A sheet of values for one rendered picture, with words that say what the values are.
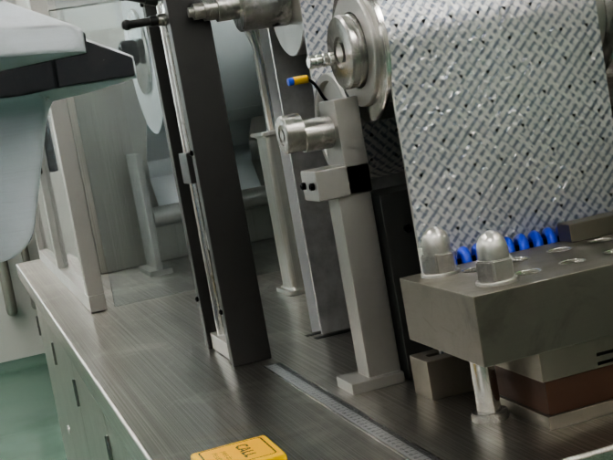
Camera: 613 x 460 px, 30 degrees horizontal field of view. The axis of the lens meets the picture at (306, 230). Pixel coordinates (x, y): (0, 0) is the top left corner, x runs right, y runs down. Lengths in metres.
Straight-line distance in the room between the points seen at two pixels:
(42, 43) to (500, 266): 0.73
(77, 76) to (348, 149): 0.87
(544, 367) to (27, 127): 0.71
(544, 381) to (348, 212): 0.31
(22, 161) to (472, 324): 0.66
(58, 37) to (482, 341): 0.71
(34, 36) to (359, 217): 0.93
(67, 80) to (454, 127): 0.85
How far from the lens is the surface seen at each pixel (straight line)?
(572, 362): 1.00
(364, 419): 1.11
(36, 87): 0.32
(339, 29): 1.16
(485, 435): 1.01
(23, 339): 6.69
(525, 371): 1.01
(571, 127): 1.20
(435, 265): 1.05
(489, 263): 0.97
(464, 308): 0.96
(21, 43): 0.27
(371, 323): 1.21
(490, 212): 1.16
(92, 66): 0.32
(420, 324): 1.06
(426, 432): 1.05
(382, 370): 1.22
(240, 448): 1.01
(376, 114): 1.16
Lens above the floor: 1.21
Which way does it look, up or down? 6 degrees down
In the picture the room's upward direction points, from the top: 10 degrees counter-clockwise
